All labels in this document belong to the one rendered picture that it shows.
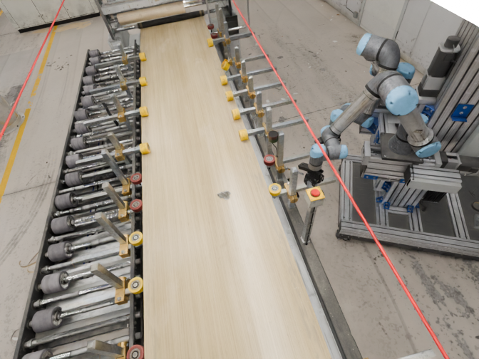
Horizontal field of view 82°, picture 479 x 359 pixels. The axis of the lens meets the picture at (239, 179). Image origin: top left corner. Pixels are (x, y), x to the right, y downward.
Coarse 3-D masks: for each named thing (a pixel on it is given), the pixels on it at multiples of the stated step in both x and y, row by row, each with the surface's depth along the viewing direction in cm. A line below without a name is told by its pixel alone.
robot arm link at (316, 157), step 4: (316, 144) 144; (320, 144) 144; (312, 148) 143; (316, 148) 142; (324, 148) 141; (312, 152) 143; (316, 152) 141; (320, 152) 140; (312, 156) 144; (316, 156) 142; (320, 156) 142; (312, 160) 146; (316, 160) 145; (320, 160) 145; (324, 160) 145; (312, 164) 148; (316, 164) 147; (320, 164) 147
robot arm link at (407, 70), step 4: (400, 64) 179; (404, 64) 179; (408, 64) 179; (400, 68) 176; (404, 68) 176; (408, 68) 176; (412, 68) 176; (400, 72) 176; (404, 72) 175; (408, 72) 175; (412, 72) 175; (404, 76) 176; (408, 76) 176; (412, 76) 177; (408, 80) 179
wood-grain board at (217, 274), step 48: (144, 48) 307; (192, 48) 296; (144, 96) 250; (192, 96) 242; (192, 144) 205; (240, 144) 200; (144, 192) 182; (192, 192) 178; (240, 192) 174; (144, 240) 160; (192, 240) 157; (240, 240) 154; (144, 288) 143; (192, 288) 140; (240, 288) 138; (288, 288) 136; (144, 336) 129; (192, 336) 127; (240, 336) 125; (288, 336) 123
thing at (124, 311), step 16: (128, 80) 299; (112, 112) 266; (96, 128) 253; (128, 144) 236; (96, 208) 199; (80, 272) 168; (80, 288) 162; (96, 320) 151; (96, 336) 145; (112, 336) 145; (32, 352) 143; (64, 352) 142
